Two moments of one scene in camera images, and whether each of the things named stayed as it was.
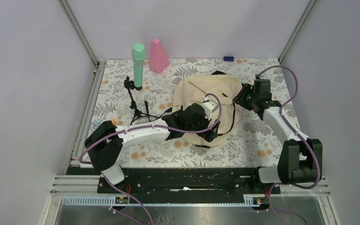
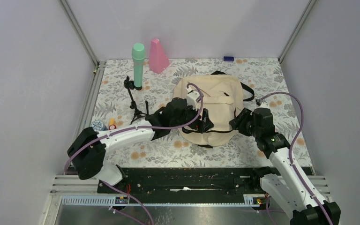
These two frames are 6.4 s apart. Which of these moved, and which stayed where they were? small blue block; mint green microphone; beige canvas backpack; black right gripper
Moved: black right gripper
Stayed: beige canvas backpack; mint green microphone; small blue block
